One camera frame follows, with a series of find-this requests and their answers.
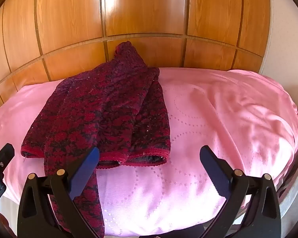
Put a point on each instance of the wooden panelled wardrobe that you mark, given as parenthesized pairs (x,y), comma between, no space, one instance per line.
(139,12)

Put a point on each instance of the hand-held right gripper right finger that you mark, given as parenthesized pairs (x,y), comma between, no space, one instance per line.
(213,171)

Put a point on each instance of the pink bed sheet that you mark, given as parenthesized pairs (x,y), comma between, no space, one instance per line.
(213,119)

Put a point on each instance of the red black patterned knit garment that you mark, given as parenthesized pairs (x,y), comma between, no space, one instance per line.
(101,111)

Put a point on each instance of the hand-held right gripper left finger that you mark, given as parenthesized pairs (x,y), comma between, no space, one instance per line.
(85,171)

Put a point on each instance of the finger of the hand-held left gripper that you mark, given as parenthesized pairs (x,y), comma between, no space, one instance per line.
(4,153)

